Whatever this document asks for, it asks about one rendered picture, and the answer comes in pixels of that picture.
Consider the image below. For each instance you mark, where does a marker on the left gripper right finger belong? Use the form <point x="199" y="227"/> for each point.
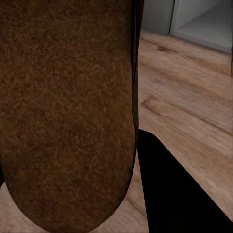
<point x="175" y="202"/>

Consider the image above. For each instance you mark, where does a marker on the sandal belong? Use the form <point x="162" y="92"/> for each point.
<point x="69" y="108"/>

